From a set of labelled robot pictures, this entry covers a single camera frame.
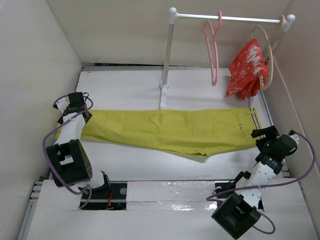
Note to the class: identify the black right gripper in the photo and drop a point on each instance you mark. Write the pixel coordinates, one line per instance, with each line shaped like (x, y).
(270, 132)

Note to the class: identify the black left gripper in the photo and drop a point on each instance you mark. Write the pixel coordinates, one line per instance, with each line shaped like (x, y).
(60, 120)

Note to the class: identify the yellow trousers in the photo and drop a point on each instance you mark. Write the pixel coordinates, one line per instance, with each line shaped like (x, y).
(203, 133)

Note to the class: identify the pink plastic hanger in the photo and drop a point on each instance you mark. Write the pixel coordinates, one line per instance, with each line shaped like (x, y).
(213, 58)

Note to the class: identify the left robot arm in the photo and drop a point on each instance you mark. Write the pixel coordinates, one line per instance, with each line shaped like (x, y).
(63, 150)

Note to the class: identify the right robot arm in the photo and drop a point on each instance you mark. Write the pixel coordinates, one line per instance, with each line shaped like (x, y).
(239, 211)

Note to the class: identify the beige wooden hanger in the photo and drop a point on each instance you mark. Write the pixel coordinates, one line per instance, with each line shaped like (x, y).
(272, 44)

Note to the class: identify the red patterned garment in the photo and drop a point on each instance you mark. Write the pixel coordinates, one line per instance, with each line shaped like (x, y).
(246, 70)

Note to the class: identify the white clothes rack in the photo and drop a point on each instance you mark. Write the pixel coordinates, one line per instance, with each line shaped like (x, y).
(174, 14)

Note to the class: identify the silver tape strip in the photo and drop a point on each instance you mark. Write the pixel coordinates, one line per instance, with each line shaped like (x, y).
(169, 195)

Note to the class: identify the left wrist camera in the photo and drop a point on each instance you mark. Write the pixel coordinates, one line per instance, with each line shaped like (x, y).
(61, 103)

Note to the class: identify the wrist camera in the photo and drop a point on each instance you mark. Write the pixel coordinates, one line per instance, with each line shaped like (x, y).
(294, 136)
(61, 103)

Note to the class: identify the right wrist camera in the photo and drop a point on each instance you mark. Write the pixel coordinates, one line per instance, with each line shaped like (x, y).
(294, 136)

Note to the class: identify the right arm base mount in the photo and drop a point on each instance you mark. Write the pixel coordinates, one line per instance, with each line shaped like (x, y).
(223, 187)

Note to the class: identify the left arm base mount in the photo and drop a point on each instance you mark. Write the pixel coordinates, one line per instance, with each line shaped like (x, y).
(110, 198)

